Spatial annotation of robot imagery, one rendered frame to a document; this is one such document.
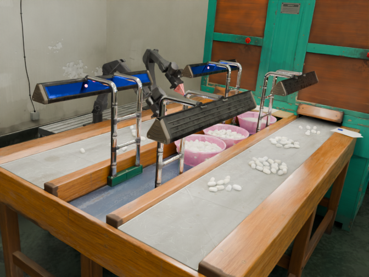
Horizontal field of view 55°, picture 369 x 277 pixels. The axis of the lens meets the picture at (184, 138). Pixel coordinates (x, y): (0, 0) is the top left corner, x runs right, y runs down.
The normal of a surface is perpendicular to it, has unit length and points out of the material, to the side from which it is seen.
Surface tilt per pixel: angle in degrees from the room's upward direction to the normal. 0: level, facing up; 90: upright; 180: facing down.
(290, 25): 90
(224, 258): 0
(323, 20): 90
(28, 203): 90
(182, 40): 90
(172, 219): 0
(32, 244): 0
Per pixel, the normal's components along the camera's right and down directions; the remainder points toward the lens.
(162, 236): 0.07, -0.94
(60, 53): 0.86, 0.24
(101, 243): -0.57, 0.23
